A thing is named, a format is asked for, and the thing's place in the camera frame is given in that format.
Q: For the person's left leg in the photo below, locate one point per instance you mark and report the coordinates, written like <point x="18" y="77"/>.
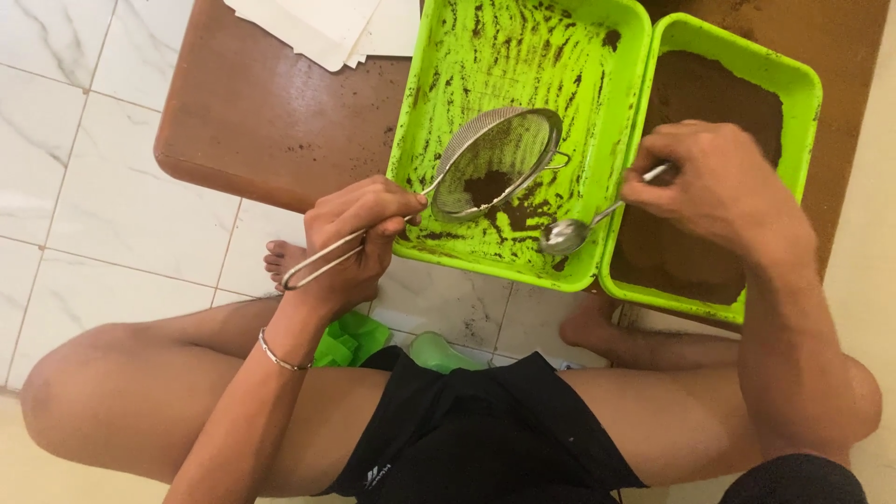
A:
<point x="126" y="392"/>

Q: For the person's right fingers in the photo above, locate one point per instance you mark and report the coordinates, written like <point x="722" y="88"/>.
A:
<point x="654" y="150"/>

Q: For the person's right hand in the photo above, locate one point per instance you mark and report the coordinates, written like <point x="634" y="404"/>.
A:
<point x="728" y="189"/>

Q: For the silver wrist bangle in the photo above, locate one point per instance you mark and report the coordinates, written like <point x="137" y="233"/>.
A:
<point x="280" y="360"/>

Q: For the soiled green plastic tray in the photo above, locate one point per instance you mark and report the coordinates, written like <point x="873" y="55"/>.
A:
<point x="518" y="63"/>

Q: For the metal spoon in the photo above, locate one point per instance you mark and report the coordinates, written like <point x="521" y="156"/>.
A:
<point x="563" y="236"/>

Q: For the metal mesh sieve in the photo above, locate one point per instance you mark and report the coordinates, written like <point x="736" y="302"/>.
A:
<point x="500" y="150"/>

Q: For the small brown powder heap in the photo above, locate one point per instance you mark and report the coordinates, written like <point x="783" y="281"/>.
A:
<point x="488" y="187"/>

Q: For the black shirt sleeve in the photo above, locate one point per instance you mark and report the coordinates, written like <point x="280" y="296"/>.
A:
<point x="794" y="483"/>

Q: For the light green plastic object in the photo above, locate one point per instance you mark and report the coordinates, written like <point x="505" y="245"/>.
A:
<point x="437" y="353"/>

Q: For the black shorts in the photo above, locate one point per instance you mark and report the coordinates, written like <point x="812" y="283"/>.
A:
<point x="483" y="434"/>

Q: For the person's left hand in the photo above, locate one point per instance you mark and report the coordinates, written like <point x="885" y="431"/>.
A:
<point x="350" y="259"/>

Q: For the brown powder layer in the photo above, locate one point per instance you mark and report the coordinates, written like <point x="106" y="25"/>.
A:
<point x="707" y="87"/>

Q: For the stack of cream paper sheets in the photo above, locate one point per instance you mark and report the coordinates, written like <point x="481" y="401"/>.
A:
<point x="329" y="24"/>

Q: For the person's leg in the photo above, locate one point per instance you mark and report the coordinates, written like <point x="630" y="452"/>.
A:
<point x="126" y="392"/>
<point x="672" y="420"/>

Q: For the person's right leg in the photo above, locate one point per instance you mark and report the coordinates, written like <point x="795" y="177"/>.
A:
<point x="672" y="420"/>

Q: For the brown low table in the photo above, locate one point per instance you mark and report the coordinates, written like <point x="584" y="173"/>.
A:
<point x="280" y="119"/>

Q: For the green tray with brown powder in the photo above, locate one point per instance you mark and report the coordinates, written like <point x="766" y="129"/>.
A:
<point x="798" y="91"/>

